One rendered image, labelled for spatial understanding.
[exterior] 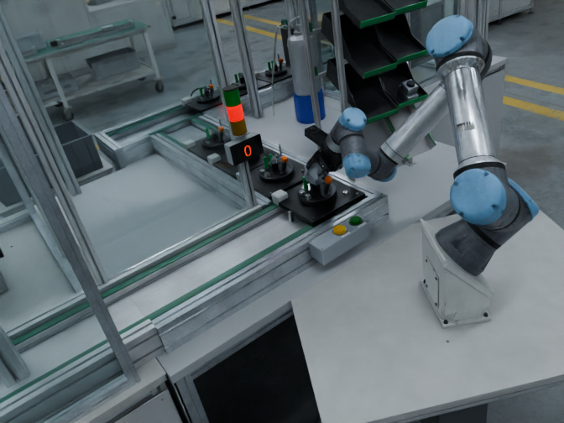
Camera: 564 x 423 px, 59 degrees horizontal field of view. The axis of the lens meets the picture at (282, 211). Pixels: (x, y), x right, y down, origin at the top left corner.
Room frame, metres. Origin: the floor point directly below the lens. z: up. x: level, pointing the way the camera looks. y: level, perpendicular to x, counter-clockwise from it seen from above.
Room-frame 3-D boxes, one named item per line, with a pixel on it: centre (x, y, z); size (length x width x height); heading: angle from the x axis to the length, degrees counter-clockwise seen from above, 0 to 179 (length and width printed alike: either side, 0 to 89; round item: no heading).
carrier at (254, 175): (1.76, -0.01, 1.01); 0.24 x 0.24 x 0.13; 30
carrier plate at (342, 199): (1.54, -0.14, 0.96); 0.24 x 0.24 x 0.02; 30
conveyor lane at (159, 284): (1.41, 0.13, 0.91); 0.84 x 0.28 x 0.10; 120
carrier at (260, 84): (2.96, 0.08, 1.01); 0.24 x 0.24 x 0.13; 30
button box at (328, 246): (1.31, -0.17, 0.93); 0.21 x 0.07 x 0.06; 120
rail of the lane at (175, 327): (1.27, 0.02, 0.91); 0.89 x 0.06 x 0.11; 120
